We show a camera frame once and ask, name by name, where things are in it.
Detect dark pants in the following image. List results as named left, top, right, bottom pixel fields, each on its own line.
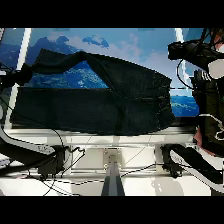
left=9, top=48, right=177, bottom=136

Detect silver frame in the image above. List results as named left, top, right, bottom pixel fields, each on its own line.
left=0, top=128, right=224, bottom=197

